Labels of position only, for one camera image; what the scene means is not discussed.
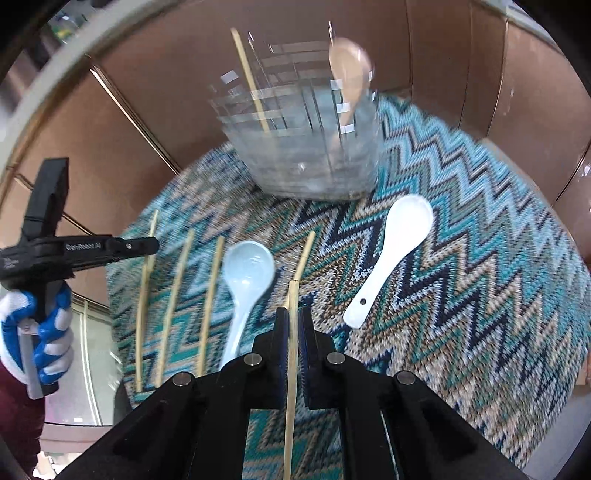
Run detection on person's left hand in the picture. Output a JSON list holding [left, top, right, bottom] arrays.
[[0, 282, 75, 385]]

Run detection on person's left forearm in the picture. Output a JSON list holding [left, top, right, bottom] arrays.
[[0, 360, 49, 474]]

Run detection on white ceramic spoon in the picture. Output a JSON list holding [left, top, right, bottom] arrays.
[[342, 195, 435, 330]]

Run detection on clear plastic utensil holder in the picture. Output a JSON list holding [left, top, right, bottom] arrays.
[[210, 39, 382, 202]]

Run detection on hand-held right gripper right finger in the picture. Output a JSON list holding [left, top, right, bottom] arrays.
[[298, 307, 529, 480]]

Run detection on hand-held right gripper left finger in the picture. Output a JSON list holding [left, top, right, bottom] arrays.
[[55, 307, 290, 480]]

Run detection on zigzag knitted table cloth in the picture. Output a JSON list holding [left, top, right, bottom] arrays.
[[106, 95, 585, 480]]

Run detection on light blue ceramic spoon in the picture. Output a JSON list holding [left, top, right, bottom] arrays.
[[217, 241, 277, 371]]

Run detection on white stone countertop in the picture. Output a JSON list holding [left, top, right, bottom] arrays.
[[0, 0, 153, 171]]

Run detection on bamboo chopstick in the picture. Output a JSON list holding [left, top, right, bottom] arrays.
[[154, 229, 195, 389], [230, 28, 272, 136], [196, 236, 226, 377], [283, 281, 299, 480], [284, 232, 317, 319], [137, 210, 160, 394]]

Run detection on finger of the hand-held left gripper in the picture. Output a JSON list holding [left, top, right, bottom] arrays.
[[110, 236, 160, 262]]

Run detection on pink ceramic spoon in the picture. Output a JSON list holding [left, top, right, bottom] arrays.
[[328, 37, 373, 129]]

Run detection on brown kitchen cabinets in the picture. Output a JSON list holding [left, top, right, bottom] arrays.
[[0, 0, 591, 305]]

